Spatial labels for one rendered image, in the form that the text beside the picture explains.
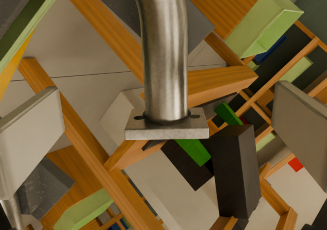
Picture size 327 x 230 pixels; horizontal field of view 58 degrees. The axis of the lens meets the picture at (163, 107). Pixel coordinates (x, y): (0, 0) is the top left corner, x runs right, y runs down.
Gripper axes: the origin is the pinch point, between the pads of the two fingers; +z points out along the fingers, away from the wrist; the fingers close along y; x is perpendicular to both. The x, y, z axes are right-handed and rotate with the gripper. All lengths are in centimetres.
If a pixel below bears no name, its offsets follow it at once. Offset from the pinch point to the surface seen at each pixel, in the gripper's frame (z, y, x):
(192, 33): 7.0, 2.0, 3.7
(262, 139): 477, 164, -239
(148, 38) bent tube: 2.3, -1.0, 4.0
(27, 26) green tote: 18.2, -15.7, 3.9
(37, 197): 3.2, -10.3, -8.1
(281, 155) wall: 504, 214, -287
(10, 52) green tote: 18.5, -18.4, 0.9
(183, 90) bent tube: 2.5, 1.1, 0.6
